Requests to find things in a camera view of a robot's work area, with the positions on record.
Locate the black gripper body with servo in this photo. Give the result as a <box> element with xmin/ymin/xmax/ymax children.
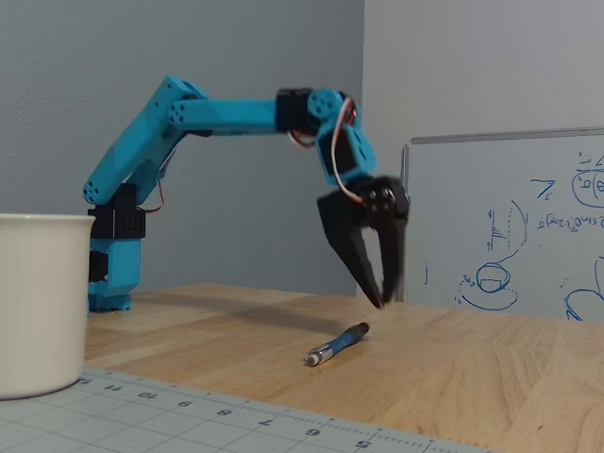
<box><xmin>361</xmin><ymin>175</ymin><xmax>411</xmax><ymax>233</ymax></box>

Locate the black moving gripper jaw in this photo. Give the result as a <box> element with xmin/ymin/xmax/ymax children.
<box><xmin>366</xmin><ymin>187</ymin><xmax>409</xmax><ymax>306</ymax></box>

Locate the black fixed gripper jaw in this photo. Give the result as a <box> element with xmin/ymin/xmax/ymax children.
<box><xmin>315</xmin><ymin>188</ymin><xmax>386</xmax><ymax>310</ymax></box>

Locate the blue and silver pen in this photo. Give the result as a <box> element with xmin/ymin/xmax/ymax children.
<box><xmin>303</xmin><ymin>322</ymin><xmax>372</xmax><ymax>368</ymax></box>

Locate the whiteboard with blue drawings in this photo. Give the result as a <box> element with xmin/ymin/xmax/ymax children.
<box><xmin>394</xmin><ymin>126</ymin><xmax>604</xmax><ymax>323</ymax></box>

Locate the grey gridded cutting mat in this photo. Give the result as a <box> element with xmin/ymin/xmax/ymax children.
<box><xmin>0</xmin><ymin>366</ymin><xmax>499</xmax><ymax>453</ymax></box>

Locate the white ceramic cup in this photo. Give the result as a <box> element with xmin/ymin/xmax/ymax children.
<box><xmin>0</xmin><ymin>212</ymin><xmax>96</xmax><ymax>401</ymax></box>

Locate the white red wrist servo cable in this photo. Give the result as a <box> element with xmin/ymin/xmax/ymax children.
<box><xmin>329</xmin><ymin>96</ymin><xmax>368</xmax><ymax>207</ymax></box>

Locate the black red looped servo cable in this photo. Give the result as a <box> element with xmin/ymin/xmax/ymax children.
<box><xmin>286</xmin><ymin>129</ymin><xmax>318</xmax><ymax>152</ymax></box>

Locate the shoulder servo cable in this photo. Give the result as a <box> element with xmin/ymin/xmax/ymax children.
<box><xmin>139</xmin><ymin>141</ymin><xmax>167</xmax><ymax>214</ymax></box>

